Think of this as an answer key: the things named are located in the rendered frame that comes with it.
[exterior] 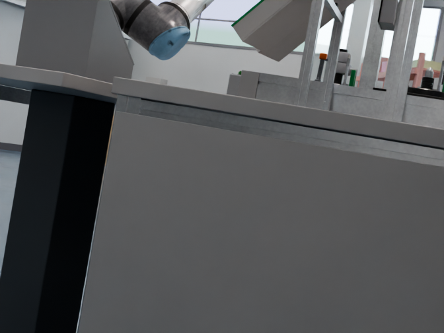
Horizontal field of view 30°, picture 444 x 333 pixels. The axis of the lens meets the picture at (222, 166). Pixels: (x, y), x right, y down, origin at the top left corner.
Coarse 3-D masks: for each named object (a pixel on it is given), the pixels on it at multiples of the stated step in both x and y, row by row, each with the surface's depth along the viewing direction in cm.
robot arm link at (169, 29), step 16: (176, 0) 232; (192, 0) 234; (208, 0) 239; (144, 16) 223; (160, 16) 224; (176, 16) 226; (192, 16) 234; (128, 32) 226; (144, 32) 223; (160, 32) 223; (176, 32) 223; (160, 48) 224; (176, 48) 229
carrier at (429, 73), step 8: (432, 72) 204; (440, 72) 199; (424, 80) 204; (432, 80) 204; (440, 80) 199; (376, 88) 196; (408, 88) 201; (416, 88) 199; (424, 88) 204; (432, 88) 204; (440, 88) 199; (424, 96) 194; (432, 96) 193; (440, 96) 198
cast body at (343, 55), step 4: (340, 48) 231; (340, 52) 230; (344, 52) 230; (340, 56) 230; (344, 56) 230; (340, 60) 230; (344, 60) 229; (340, 64) 230; (344, 64) 229; (336, 68) 230; (340, 68) 230; (344, 68) 229; (336, 72) 230; (340, 72) 230; (344, 72) 229; (348, 72) 229; (356, 72) 230; (356, 76) 231
